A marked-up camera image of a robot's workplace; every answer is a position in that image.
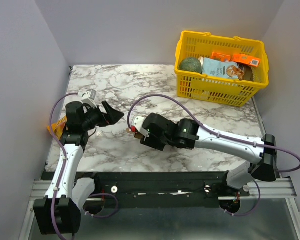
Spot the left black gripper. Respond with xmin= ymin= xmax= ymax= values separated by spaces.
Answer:
xmin=82 ymin=100 xmax=125 ymax=130

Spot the brown cardboard box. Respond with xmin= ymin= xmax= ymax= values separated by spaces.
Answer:
xmin=126 ymin=126 xmax=144 ymax=140

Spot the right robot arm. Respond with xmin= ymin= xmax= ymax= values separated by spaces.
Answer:
xmin=132 ymin=113 xmax=277 ymax=196

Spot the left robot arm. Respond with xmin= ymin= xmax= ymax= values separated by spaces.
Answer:
xmin=33 ymin=101 xmax=124 ymax=240

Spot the orange snack box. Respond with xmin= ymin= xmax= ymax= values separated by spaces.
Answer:
xmin=210 ymin=51 xmax=232 ymax=62

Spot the orange candy bag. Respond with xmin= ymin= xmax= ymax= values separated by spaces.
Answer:
xmin=52 ymin=116 xmax=67 ymax=139

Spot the green round melon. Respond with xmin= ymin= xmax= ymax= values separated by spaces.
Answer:
xmin=178 ymin=57 xmax=203 ymax=74

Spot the light blue chips bag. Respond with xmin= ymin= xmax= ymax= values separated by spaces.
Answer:
xmin=202 ymin=57 xmax=244 ymax=79

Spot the yellow plastic basket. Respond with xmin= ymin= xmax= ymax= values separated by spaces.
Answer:
xmin=174 ymin=30 xmax=269 ymax=107

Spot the orange juice carton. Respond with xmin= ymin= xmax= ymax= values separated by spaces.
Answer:
xmin=231 ymin=53 xmax=261 ymax=67

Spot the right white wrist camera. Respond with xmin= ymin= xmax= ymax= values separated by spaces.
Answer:
xmin=131 ymin=115 xmax=148 ymax=137

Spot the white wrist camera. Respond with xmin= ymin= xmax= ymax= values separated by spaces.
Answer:
xmin=77 ymin=89 xmax=97 ymax=108
xmin=131 ymin=115 xmax=148 ymax=137

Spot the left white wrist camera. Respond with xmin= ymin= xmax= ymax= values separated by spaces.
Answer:
xmin=77 ymin=89 xmax=97 ymax=108

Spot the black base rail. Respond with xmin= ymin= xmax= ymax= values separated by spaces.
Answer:
xmin=75 ymin=171 xmax=248 ymax=209

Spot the aluminium frame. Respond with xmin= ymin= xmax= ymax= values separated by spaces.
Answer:
xmin=19 ymin=178 xmax=300 ymax=240

